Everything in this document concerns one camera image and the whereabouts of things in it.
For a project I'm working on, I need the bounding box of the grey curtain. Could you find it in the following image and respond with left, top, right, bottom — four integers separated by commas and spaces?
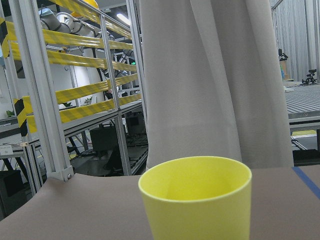
139, 0, 294, 169

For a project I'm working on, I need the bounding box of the yellow cup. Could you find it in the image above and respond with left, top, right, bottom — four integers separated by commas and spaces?
138, 156, 252, 240

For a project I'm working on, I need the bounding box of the roller conveyor table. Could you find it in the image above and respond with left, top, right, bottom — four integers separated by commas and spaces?
284, 84, 320, 132

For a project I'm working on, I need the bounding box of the aluminium frame post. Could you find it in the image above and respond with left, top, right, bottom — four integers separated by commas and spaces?
9, 0, 74, 182

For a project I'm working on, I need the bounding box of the grey background robot arm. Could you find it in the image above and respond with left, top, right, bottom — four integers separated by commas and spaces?
39, 11, 102, 39

